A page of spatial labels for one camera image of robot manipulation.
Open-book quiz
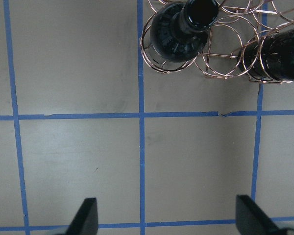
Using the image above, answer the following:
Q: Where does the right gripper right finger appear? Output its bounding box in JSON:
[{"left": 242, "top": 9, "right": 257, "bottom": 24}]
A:
[{"left": 235, "top": 195, "right": 284, "bottom": 235}]

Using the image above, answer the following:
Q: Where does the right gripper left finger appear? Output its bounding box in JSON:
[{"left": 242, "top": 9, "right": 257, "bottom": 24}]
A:
[{"left": 65, "top": 198, "right": 98, "bottom": 235}]

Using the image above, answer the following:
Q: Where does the dark wine bottle far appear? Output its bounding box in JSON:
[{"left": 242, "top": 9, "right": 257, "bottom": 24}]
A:
[{"left": 238, "top": 29, "right": 294, "bottom": 82}]

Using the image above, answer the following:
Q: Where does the dark wine bottle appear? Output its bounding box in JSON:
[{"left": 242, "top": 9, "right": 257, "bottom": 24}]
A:
[
  {"left": 238, "top": 29, "right": 294, "bottom": 82},
  {"left": 150, "top": 0, "right": 219, "bottom": 63}
]

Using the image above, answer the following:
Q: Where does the dark wine bottle near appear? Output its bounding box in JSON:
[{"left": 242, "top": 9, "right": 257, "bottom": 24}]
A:
[{"left": 150, "top": 0, "right": 219, "bottom": 63}]

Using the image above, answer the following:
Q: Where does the copper wire bottle basket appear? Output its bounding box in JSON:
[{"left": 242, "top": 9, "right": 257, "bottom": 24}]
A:
[{"left": 140, "top": 0, "right": 294, "bottom": 84}]

